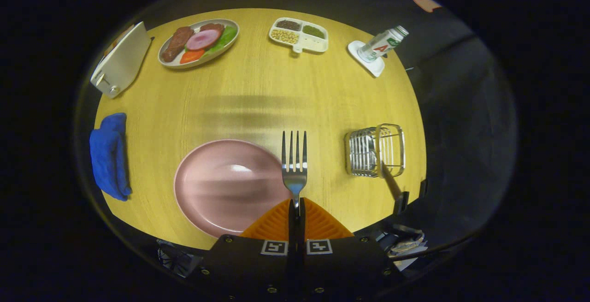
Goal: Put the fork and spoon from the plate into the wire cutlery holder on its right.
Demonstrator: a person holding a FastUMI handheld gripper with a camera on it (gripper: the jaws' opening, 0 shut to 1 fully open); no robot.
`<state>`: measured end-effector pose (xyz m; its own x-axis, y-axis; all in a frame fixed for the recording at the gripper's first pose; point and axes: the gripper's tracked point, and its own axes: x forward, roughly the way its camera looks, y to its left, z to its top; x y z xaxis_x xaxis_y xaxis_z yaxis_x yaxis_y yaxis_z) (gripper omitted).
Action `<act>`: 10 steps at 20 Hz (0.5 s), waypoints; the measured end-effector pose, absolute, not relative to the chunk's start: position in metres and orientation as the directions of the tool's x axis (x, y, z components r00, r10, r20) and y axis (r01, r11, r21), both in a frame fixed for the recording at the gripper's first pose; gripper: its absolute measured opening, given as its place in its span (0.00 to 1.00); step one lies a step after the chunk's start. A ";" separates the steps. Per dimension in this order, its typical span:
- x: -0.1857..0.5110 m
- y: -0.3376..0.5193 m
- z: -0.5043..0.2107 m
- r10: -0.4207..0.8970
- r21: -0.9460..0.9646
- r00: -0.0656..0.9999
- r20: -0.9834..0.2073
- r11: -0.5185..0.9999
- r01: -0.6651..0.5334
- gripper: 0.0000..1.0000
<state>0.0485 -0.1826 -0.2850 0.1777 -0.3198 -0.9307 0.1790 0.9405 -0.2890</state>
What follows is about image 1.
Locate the pink plate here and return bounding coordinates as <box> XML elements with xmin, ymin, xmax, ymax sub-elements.
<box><xmin>173</xmin><ymin>139</ymin><xmax>292</xmax><ymax>238</ymax></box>

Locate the white square coaster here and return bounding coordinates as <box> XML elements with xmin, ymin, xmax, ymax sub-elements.
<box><xmin>347</xmin><ymin>40</ymin><xmax>386</xmax><ymax>78</ymax></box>

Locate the white divided tray with beans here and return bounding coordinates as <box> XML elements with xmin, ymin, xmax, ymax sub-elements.
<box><xmin>269</xmin><ymin>17</ymin><xmax>329</xmax><ymax>54</ymax></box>

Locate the large brown meat piece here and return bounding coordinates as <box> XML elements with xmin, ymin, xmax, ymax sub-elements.
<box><xmin>161</xmin><ymin>26</ymin><xmax>195</xmax><ymax>62</ymax></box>

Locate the blue cloth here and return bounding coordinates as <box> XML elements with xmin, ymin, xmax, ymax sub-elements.
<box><xmin>89</xmin><ymin>113</ymin><xmax>133</xmax><ymax>201</ymax></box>

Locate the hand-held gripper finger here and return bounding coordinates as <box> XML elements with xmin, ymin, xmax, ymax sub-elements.
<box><xmin>300</xmin><ymin>198</ymin><xmax>404</xmax><ymax>302</ymax></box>
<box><xmin>199</xmin><ymin>198</ymin><xmax>298</xmax><ymax>302</ymax></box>

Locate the green lettuce leaf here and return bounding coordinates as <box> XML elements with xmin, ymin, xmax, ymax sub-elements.
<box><xmin>205</xmin><ymin>25</ymin><xmax>238</xmax><ymax>56</ymax></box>

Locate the crumpled beige cloth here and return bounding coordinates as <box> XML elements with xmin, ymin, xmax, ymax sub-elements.
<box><xmin>389</xmin><ymin>226</ymin><xmax>428</xmax><ymax>255</ymax></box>

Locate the metal fork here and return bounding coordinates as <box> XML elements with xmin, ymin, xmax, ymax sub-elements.
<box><xmin>282</xmin><ymin>130</ymin><xmax>308</xmax><ymax>217</ymax></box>

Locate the pink ham slice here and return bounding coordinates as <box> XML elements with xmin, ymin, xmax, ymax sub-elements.
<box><xmin>186</xmin><ymin>29</ymin><xmax>222</xmax><ymax>51</ymax></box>

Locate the metal wire cutlery rack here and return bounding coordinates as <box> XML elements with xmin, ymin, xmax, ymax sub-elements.
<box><xmin>344</xmin><ymin>123</ymin><xmax>407</xmax><ymax>178</ymax></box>

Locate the orange carrot slice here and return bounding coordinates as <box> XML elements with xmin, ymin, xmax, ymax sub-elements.
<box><xmin>179</xmin><ymin>49</ymin><xmax>206</xmax><ymax>65</ymax></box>

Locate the white plastic drink bottle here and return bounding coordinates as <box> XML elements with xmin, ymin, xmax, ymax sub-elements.
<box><xmin>357</xmin><ymin>25</ymin><xmax>410</xmax><ymax>63</ymax></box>

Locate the grey plate with food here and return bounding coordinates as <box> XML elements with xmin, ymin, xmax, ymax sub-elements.
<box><xmin>158</xmin><ymin>19</ymin><xmax>240</xmax><ymax>70</ymax></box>

